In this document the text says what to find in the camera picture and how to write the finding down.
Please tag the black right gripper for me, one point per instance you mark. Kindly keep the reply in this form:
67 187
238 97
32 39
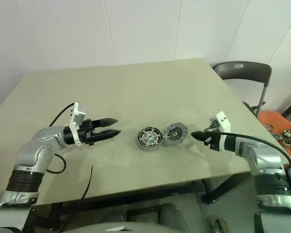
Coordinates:
213 142

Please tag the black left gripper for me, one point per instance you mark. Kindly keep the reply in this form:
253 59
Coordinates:
87 134

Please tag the round motor stator base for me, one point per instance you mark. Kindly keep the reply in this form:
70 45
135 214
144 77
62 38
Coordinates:
175 133

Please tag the spoked silver rotor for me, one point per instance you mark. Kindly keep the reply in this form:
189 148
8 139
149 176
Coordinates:
150 138

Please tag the grey round motor housing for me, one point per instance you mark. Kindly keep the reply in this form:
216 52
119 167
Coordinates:
149 148

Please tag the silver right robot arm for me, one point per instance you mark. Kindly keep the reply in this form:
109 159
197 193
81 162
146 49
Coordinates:
266 157

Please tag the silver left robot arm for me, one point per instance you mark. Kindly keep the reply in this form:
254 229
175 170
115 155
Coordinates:
31 155

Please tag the small round black wheel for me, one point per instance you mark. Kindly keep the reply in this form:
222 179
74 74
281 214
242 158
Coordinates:
286 142
279 136
269 127

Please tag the orange tray with parts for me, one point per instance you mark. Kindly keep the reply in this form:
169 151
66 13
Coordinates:
276 119

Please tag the black folding chair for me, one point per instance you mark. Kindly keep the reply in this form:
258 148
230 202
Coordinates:
254 70

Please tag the small wheel with silver spokes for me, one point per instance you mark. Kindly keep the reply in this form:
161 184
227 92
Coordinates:
288 133

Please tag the dark grey rounded shape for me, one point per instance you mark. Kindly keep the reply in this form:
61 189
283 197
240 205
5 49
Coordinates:
116 216

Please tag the small metallic floor object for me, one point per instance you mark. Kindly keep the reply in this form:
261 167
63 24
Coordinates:
217 224

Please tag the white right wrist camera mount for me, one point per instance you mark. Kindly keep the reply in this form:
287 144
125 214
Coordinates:
223 120

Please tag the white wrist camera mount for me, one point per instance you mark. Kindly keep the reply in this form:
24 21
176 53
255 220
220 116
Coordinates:
223 120
76 116

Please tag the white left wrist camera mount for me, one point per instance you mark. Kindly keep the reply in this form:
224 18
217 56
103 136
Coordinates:
76 116

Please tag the black table frame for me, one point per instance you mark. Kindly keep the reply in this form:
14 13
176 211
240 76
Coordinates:
215 191

